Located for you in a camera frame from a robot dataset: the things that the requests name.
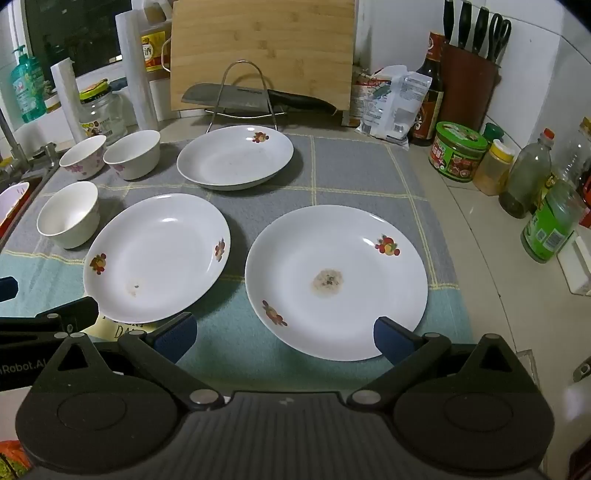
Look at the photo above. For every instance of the yellow-lid spice jar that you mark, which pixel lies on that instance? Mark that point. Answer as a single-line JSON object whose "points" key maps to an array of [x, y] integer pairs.
{"points": [[494, 168]]}

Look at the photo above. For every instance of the black kitchen scissors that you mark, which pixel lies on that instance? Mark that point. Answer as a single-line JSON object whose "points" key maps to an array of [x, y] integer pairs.
{"points": [[498, 37]]}

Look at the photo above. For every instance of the small green-cap jar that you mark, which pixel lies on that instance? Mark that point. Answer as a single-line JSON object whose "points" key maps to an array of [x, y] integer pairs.
{"points": [[494, 131]]}

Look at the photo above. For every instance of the large white fruit-print plate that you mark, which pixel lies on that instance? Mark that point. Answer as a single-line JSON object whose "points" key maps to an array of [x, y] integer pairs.
{"points": [[337, 258]]}

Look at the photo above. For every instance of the bamboo cutting board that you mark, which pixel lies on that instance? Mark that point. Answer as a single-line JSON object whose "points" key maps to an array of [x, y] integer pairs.
{"points": [[258, 41]]}

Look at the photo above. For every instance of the red and white bowl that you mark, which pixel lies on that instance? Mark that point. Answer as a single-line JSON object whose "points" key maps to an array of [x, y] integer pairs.
{"points": [[11, 203]]}

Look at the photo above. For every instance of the white paper roll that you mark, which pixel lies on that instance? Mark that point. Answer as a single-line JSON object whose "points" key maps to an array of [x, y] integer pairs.
{"points": [[138, 69]]}

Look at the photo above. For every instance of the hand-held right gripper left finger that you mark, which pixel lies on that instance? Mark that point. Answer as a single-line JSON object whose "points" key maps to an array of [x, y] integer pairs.
{"points": [[178, 334]]}

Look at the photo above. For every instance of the green-lid sauce jar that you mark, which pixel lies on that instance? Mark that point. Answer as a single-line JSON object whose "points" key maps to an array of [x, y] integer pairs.
{"points": [[457, 152]]}

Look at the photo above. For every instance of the teal lid container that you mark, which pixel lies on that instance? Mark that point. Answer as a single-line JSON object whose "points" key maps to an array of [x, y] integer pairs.
{"points": [[117, 85]]}

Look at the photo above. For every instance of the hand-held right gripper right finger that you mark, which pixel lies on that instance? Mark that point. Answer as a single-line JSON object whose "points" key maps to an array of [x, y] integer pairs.
{"points": [[392, 339]]}

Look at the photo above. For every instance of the plain white bowl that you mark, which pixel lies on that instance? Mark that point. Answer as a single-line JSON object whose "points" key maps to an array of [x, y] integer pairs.
{"points": [[134, 159], [69, 217]]}

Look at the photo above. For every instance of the glass jar with green lid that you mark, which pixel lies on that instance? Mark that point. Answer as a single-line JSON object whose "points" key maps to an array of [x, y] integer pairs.
{"points": [[99, 115]]}

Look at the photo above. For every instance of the grey checked dish mat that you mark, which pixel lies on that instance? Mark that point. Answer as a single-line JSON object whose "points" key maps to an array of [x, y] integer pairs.
{"points": [[346, 184]]}

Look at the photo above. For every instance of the white floral bowl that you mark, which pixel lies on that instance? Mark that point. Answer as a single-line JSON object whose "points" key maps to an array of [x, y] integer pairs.
{"points": [[83, 159]]}

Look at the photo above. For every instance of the green dish soap bottle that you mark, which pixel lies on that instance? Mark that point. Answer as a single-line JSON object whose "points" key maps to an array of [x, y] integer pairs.
{"points": [[27, 87]]}

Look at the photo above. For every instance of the cooking oil bottle yellow label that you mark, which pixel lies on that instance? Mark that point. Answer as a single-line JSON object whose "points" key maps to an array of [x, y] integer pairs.
{"points": [[152, 50]]}

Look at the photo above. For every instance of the yellow paper note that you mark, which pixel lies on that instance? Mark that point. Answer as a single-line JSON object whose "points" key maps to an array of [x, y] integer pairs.
{"points": [[115, 330]]}

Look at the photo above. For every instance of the clear bottle with yellow cap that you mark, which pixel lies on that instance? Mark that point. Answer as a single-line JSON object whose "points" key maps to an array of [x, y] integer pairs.
{"points": [[575, 152]]}

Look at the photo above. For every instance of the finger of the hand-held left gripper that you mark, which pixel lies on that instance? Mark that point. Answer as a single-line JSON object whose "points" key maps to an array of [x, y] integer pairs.
{"points": [[76, 311], [7, 288]]}

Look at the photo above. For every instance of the white and blue packet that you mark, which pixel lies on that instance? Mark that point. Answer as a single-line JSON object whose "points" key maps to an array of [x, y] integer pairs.
{"points": [[397, 106]]}

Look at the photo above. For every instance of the brown knife block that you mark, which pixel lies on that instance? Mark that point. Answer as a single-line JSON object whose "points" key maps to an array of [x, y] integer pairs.
{"points": [[466, 92]]}

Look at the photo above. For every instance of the white box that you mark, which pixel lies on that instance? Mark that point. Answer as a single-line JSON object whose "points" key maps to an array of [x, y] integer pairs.
{"points": [[577, 267]]}

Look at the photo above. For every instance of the red and white packet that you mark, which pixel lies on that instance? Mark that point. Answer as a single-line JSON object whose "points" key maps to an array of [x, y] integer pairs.
{"points": [[362, 92]]}

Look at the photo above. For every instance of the red label sauce bottle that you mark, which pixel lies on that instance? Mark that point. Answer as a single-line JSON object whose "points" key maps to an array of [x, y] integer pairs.
{"points": [[585, 189]]}

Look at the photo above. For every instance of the dark soy sauce bottle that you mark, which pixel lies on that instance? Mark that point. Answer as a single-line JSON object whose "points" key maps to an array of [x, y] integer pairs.
{"points": [[427, 101]]}

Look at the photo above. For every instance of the green label bottle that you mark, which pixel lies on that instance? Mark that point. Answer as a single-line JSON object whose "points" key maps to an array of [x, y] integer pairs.
{"points": [[549, 221]]}

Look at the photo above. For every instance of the metal sink faucet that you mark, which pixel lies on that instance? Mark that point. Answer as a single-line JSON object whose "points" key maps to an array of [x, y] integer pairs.
{"points": [[11, 147]]}

